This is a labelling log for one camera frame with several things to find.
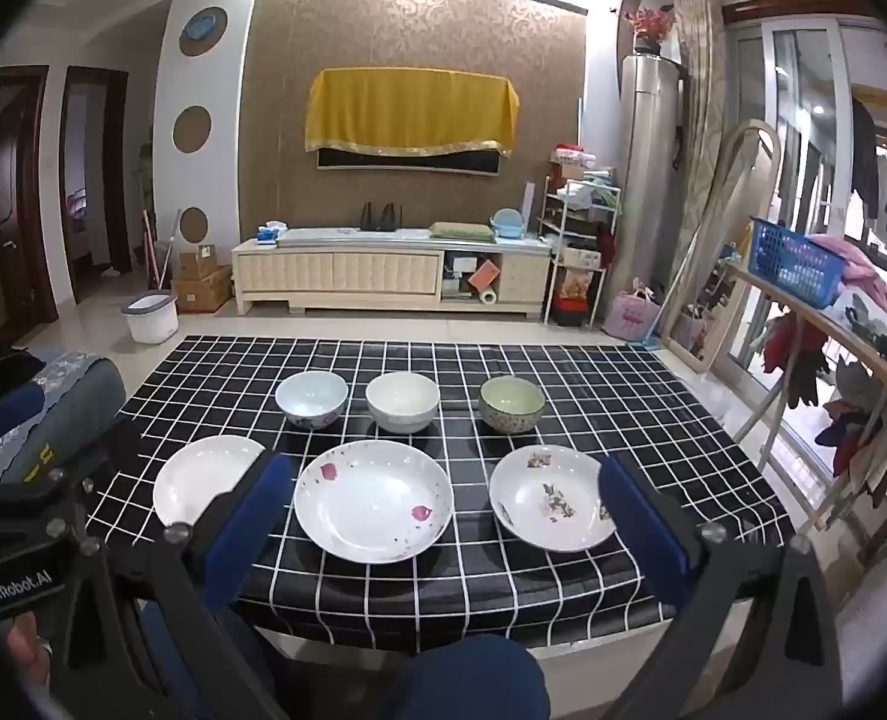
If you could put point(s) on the sofa with blue-grey cover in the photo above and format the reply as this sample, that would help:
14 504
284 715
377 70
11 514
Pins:
46 405

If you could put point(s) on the plain white plate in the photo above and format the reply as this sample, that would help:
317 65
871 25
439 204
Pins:
196 480

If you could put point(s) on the green cushion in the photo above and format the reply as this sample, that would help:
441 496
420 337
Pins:
460 231

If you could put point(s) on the cream TV cabinet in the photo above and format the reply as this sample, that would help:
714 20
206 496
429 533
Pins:
383 274

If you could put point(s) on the blue plastic basket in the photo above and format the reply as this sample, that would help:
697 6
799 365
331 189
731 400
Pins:
792 262

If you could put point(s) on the black router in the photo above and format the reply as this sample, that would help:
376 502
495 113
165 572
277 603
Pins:
380 219

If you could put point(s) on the white plate with pink petals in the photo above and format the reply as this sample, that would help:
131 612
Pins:
372 502

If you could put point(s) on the large cardboard box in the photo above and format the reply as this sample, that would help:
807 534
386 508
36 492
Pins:
203 292

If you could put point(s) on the blue tissue pack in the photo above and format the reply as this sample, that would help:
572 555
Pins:
271 234

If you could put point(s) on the black television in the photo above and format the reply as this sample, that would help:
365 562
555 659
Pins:
413 161

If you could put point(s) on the person's right leg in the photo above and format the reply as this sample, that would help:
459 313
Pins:
473 682

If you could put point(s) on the hanging dark clothes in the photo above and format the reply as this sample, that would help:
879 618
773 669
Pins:
874 165

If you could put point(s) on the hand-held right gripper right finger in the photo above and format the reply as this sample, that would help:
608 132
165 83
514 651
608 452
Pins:
638 521

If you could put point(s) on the pink cloth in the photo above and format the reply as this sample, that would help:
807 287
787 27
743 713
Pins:
859 262

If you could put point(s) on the small cardboard box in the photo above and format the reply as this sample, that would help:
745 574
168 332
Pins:
197 262

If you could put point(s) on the patterned curtain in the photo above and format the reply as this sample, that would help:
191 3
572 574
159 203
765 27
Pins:
702 127

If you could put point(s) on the light blue basin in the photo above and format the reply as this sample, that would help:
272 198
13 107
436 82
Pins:
508 226

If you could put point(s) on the plain white bowl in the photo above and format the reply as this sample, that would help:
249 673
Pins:
402 401

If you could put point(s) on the standing mirror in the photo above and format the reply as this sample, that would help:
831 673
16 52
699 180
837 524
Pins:
728 255

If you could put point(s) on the white shelf rack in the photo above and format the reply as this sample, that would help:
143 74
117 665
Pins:
579 240

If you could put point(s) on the round wall decor with plate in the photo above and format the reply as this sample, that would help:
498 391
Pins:
203 31

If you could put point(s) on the white mop bucket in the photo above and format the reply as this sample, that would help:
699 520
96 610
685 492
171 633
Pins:
149 319

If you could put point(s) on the yellow cloth cover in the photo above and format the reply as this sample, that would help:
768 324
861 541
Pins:
409 109

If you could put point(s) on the round brown wall decor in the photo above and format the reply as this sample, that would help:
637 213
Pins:
192 130
193 225

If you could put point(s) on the dark green patterned bowl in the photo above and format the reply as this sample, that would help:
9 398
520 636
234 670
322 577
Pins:
511 401

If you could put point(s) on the dark wooden door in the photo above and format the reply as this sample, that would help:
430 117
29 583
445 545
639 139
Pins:
5 202

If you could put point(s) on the mop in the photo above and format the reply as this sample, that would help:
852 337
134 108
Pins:
160 262

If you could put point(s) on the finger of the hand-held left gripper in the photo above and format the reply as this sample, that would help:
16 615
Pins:
102 465

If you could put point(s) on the standing air conditioner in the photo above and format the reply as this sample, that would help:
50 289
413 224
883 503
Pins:
649 187

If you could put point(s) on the dark wooden door frame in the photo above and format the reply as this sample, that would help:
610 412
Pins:
117 180

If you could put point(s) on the white bowl with blue pattern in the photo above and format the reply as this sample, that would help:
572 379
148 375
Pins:
311 399

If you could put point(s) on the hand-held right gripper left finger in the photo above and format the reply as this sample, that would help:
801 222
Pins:
248 521

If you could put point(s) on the person's left hand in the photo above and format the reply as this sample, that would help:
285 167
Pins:
27 645

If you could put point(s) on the clothes drying rack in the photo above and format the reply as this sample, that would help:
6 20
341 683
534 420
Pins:
825 330

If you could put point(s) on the red flower vase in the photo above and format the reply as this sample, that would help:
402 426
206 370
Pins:
647 26

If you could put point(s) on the black checked tablecloth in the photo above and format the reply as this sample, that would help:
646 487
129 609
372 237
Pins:
458 600

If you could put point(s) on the white plate with floral print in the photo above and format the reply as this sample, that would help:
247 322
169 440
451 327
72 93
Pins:
548 495

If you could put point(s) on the pink bag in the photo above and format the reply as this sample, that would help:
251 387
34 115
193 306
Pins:
629 315

